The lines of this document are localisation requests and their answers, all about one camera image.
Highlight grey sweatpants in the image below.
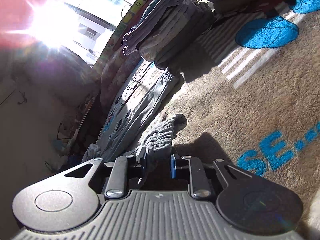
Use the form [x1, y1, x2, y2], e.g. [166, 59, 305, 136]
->
[98, 69, 187, 173]

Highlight white folded garment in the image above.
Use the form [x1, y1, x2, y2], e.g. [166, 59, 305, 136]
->
[81, 144, 101, 163]

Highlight cluttered dark side table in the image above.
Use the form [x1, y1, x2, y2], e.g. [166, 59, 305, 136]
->
[53, 93, 100, 156]

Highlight pink floral quilt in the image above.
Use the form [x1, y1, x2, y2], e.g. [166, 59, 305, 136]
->
[100, 46, 142, 113]

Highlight Mickey Mouse brown blanket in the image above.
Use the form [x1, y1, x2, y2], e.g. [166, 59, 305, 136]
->
[96, 0, 320, 230]

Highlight cream patterned folded sheet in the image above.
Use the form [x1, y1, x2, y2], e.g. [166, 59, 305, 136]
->
[139, 0, 197, 62]

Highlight colourful alphabet foam mat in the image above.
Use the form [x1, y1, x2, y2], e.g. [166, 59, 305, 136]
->
[92, 0, 153, 72]

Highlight window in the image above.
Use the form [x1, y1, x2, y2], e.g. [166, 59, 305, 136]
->
[54, 0, 136, 67]

